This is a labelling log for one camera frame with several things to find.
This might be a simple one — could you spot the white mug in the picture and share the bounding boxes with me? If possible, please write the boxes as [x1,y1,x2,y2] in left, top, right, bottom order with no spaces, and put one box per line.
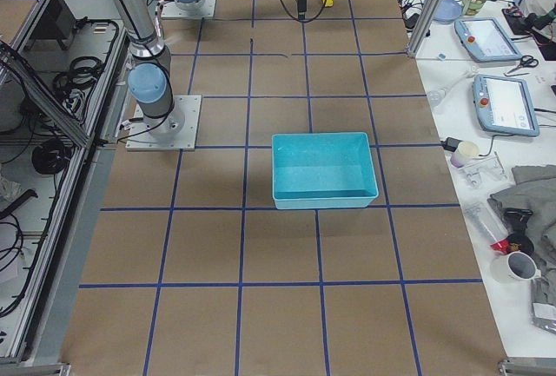
[490,252,541,283]

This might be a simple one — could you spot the scissors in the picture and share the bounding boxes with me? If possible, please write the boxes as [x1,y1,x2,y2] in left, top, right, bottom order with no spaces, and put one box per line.
[504,55,539,76]

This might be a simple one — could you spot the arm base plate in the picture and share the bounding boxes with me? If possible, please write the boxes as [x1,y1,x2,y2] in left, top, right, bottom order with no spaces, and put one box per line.
[160,0,216,20]
[125,95,202,151]

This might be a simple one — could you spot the grey cloth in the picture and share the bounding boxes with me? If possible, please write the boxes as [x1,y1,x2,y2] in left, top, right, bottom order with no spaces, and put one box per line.
[487,163,556,268]

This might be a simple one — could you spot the teal plastic bin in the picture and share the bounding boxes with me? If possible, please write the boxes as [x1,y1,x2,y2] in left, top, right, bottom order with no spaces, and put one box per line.
[272,132,380,210]

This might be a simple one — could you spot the aluminium frame post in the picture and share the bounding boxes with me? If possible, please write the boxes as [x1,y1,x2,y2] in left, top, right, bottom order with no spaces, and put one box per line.
[407,0,441,58]

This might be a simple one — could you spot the teach pendant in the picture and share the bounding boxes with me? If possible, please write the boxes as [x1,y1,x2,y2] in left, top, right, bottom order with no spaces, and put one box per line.
[453,18,522,63]
[472,75,539,137]

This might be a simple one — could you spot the paper cup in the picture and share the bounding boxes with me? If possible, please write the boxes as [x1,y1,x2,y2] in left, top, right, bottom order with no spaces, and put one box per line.
[450,141,480,168]

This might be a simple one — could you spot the brown paper table cover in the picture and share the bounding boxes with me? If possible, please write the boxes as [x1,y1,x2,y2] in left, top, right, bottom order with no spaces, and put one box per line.
[0,0,509,376]

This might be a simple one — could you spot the upper teach pendant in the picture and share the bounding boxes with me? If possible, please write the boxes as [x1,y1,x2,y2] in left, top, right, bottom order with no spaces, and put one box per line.
[453,18,522,63]

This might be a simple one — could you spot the blue plate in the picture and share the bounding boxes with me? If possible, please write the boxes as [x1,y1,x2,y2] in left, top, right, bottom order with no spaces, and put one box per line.
[433,0,462,24]

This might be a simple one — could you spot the lower teach pendant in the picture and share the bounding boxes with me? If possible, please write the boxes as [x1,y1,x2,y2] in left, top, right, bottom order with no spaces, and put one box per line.
[472,75,539,137]

